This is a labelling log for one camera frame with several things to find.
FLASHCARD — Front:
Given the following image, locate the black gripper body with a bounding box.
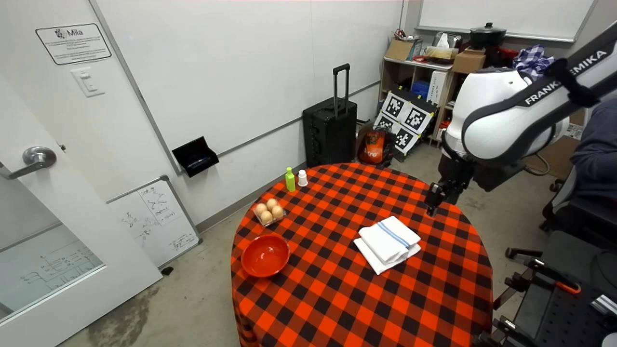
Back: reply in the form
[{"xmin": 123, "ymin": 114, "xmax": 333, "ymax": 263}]
[{"xmin": 438, "ymin": 153, "xmax": 478, "ymax": 195}]

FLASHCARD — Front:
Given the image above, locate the white towel with blue stripes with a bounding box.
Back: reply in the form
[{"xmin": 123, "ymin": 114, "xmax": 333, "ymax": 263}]
[{"xmin": 351, "ymin": 215, "xmax": 424, "ymax": 278}]

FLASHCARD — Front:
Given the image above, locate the black white marker tag board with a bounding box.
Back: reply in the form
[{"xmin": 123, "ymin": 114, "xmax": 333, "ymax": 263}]
[{"xmin": 372, "ymin": 89, "xmax": 440, "ymax": 159}]

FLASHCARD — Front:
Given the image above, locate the white storage box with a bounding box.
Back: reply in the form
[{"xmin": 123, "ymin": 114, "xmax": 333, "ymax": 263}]
[{"xmin": 426, "ymin": 70, "xmax": 449, "ymax": 109}]

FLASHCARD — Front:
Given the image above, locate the blue storage bin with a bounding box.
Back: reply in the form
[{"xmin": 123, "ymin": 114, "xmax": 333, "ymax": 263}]
[{"xmin": 409, "ymin": 80, "xmax": 432, "ymax": 103}]

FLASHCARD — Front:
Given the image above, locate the large flat cardboard box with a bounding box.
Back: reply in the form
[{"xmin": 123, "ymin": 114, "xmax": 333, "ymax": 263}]
[{"xmin": 526, "ymin": 134, "xmax": 580, "ymax": 180}]

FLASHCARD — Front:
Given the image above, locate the brown cardboard box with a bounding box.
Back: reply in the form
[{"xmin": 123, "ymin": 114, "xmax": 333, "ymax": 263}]
[
  {"xmin": 451, "ymin": 49, "xmax": 488, "ymax": 76},
  {"xmin": 384, "ymin": 39, "xmax": 416, "ymax": 64}
]

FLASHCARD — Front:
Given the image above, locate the wooden shelf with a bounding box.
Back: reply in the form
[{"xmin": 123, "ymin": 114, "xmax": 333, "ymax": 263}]
[{"xmin": 380, "ymin": 55, "xmax": 490, "ymax": 143}]

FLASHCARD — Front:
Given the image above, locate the small tan box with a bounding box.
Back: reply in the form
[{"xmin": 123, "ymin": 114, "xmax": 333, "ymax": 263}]
[{"xmin": 422, "ymin": 45, "xmax": 459, "ymax": 64}]

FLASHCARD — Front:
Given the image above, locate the black suitcase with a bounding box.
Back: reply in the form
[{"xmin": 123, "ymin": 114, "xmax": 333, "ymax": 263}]
[{"xmin": 301, "ymin": 62, "xmax": 359, "ymax": 170}]

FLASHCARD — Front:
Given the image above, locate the black office chair base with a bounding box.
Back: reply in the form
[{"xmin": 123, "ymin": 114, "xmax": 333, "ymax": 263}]
[{"xmin": 538, "ymin": 180, "xmax": 617, "ymax": 253}]

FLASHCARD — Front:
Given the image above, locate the red black checked tablecloth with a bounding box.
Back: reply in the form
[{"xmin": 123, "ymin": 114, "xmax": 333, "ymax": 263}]
[{"xmin": 229, "ymin": 161, "xmax": 495, "ymax": 347}]

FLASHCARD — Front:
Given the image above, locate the blue white checked cloth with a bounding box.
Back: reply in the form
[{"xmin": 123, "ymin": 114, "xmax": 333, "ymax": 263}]
[{"xmin": 511, "ymin": 45, "xmax": 555, "ymax": 83}]

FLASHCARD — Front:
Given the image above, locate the black pot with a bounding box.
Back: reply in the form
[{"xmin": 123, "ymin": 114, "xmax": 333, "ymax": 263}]
[{"xmin": 468, "ymin": 22, "xmax": 509, "ymax": 51}]

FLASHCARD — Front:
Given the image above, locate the grey blue jacket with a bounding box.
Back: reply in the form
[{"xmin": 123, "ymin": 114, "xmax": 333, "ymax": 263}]
[{"xmin": 567, "ymin": 95, "xmax": 617, "ymax": 209}]

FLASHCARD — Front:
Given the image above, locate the green plastic bottle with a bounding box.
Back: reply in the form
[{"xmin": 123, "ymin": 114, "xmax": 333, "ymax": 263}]
[{"xmin": 283, "ymin": 166, "xmax": 299, "ymax": 195}]

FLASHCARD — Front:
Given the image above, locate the tray of beige eggs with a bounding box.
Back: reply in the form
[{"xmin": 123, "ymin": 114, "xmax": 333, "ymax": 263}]
[{"xmin": 251, "ymin": 197, "xmax": 289, "ymax": 230}]

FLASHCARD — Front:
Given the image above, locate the red bowl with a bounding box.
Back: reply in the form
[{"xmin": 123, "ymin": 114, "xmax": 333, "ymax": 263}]
[{"xmin": 241, "ymin": 232, "xmax": 291, "ymax": 280}]

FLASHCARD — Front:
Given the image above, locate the black perforated base board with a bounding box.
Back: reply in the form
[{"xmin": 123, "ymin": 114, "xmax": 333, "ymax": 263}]
[{"xmin": 513, "ymin": 230, "xmax": 617, "ymax": 347}]

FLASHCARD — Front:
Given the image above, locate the small whiteboard with writing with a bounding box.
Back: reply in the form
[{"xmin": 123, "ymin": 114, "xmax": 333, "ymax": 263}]
[{"xmin": 104, "ymin": 174, "xmax": 202, "ymax": 270}]

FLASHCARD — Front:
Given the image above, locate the white door with glass panel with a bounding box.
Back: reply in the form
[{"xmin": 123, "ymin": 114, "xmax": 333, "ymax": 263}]
[{"xmin": 0, "ymin": 70, "xmax": 164, "ymax": 347}]

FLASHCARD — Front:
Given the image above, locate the large wall whiteboard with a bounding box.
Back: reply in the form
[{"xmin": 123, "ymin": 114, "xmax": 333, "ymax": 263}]
[
  {"xmin": 87, "ymin": 0, "xmax": 409, "ymax": 178},
  {"xmin": 414, "ymin": 0, "xmax": 596, "ymax": 45}
]

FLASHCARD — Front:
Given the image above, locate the black wall tray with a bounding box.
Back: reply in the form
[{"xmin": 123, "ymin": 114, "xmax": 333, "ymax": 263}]
[{"xmin": 170, "ymin": 136, "xmax": 222, "ymax": 180}]

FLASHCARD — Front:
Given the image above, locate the white light switch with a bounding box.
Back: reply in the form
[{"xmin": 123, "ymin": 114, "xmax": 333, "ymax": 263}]
[{"xmin": 69, "ymin": 66, "xmax": 106, "ymax": 101}]

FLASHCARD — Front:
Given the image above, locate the white wall sign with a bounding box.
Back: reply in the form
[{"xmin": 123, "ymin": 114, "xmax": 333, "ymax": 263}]
[{"xmin": 33, "ymin": 22, "xmax": 114, "ymax": 68}]

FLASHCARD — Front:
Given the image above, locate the silver door handle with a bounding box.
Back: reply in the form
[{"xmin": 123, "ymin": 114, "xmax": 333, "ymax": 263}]
[{"xmin": 6, "ymin": 145, "xmax": 58, "ymax": 182}]

